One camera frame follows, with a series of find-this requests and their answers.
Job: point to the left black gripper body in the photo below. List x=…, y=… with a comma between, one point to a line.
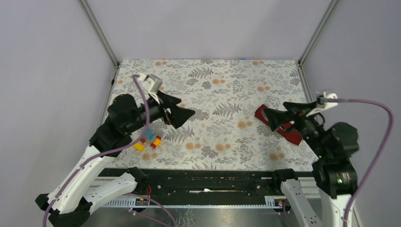
x=157, y=111

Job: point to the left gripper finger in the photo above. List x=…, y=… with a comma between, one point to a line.
x=178, y=115
x=167, y=100

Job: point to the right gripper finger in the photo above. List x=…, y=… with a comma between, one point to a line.
x=277, y=118
x=300, y=107

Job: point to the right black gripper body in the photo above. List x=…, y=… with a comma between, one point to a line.
x=309, y=128

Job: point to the dark red cloth napkin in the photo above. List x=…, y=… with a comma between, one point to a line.
x=293, y=137

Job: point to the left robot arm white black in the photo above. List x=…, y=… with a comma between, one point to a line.
x=73, y=201

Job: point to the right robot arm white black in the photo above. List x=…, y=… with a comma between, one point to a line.
x=333, y=172

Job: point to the colourful toy block car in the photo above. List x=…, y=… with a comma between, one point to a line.
x=151, y=138

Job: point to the yellow toy block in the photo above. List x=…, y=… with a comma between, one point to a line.
x=138, y=146

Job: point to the floral patterned tablecloth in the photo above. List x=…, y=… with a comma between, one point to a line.
x=223, y=134

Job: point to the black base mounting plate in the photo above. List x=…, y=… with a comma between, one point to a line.
x=207, y=186

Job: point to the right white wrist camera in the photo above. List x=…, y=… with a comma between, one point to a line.
x=325, y=100

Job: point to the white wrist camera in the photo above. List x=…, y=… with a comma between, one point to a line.
x=325, y=100
x=150, y=82

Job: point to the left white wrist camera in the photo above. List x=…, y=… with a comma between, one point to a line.
x=150, y=82

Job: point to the slotted cable duct rail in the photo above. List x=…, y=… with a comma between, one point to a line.
x=264, y=202

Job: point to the right aluminium frame post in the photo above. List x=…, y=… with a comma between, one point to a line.
x=325, y=18

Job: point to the aluminium frame post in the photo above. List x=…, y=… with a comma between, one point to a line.
x=99, y=32
x=325, y=18

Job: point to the left aluminium frame post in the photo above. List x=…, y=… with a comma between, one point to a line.
x=99, y=32

